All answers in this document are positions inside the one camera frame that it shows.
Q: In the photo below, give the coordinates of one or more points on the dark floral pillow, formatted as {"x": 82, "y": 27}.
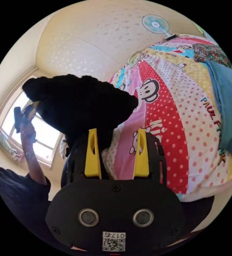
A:
{"x": 212, "y": 52}

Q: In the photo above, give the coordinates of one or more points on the white and teal fan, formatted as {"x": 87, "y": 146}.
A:
{"x": 155, "y": 24}

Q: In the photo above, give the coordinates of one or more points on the bed with printed quilt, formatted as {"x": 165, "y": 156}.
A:
{"x": 168, "y": 124}

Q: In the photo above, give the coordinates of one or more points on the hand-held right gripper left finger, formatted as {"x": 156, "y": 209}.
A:
{"x": 92, "y": 160}

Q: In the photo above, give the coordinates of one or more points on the blue pillow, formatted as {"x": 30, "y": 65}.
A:
{"x": 229, "y": 104}

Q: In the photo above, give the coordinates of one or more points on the colourful patterned curtain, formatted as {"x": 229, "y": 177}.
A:
{"x": 5, "y": 143}

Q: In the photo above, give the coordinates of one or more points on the person's left hand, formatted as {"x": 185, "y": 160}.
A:
{"x": 28, "y": 132}

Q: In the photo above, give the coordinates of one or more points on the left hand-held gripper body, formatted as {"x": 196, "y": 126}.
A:
{"x": 27, "y": 113}

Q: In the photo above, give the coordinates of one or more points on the person's left forearm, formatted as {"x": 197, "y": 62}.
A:
{"x": 33, "y": 164}

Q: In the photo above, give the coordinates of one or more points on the black long pants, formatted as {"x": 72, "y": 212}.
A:
{"x": 80, "y": 104}

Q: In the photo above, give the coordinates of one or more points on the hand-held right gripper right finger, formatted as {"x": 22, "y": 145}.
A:
{"x": 141, "y": 162}

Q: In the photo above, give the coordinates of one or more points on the window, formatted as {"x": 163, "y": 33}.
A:
{"x": 46, "y": 136}

